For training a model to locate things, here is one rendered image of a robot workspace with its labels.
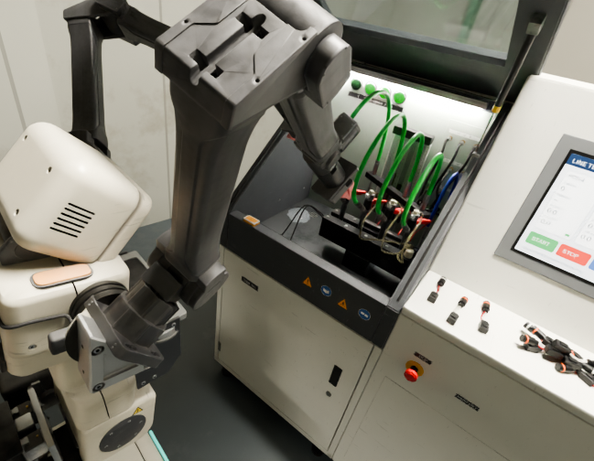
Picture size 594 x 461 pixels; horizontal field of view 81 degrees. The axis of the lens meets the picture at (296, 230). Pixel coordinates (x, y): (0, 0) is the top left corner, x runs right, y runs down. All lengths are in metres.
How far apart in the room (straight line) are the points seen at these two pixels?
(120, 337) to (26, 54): 1.67
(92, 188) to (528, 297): 1.07
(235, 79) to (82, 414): 0.76
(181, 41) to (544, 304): 1.09
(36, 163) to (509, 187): 1.05
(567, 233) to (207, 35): 1.01
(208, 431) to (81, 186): 1.41
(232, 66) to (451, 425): 1.12
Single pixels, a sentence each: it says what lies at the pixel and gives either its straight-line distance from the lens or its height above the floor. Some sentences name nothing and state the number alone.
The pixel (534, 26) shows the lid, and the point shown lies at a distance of 0.96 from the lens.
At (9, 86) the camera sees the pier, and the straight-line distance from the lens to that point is 2.07.
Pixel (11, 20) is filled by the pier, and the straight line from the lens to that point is 2.03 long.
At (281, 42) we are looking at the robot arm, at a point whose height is 1.59.
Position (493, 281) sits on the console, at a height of 1.04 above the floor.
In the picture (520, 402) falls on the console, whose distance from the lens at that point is 1.08.
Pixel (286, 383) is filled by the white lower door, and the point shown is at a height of 0.31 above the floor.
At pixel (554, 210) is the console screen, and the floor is 1.27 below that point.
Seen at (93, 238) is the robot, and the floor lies 1.27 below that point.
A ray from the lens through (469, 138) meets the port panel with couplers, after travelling 1.35.
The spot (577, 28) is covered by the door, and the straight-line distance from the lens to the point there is 3.46.
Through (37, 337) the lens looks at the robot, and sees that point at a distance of 0.64.
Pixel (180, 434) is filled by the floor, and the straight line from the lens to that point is 1.80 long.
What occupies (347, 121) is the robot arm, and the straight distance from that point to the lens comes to 0.74.
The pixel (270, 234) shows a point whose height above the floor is 0.95.
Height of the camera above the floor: 1.62
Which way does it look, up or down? 33 degrees down
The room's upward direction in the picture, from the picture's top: 11 degrees clockwise
